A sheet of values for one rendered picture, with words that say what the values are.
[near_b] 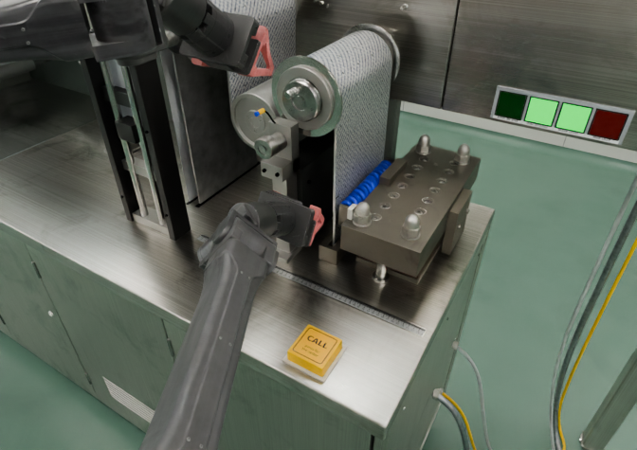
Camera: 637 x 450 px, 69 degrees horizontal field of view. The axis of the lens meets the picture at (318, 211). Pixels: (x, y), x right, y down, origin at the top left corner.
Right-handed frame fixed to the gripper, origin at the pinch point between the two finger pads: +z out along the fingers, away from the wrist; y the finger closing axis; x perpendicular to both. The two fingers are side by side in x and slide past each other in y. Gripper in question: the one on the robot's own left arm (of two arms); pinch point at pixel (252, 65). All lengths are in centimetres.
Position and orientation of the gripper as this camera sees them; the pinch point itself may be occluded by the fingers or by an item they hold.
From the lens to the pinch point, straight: 71.9
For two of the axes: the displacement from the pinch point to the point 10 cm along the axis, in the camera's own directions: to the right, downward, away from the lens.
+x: 3.3, -9.4, 0.0
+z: 4.0, 1.4, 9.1
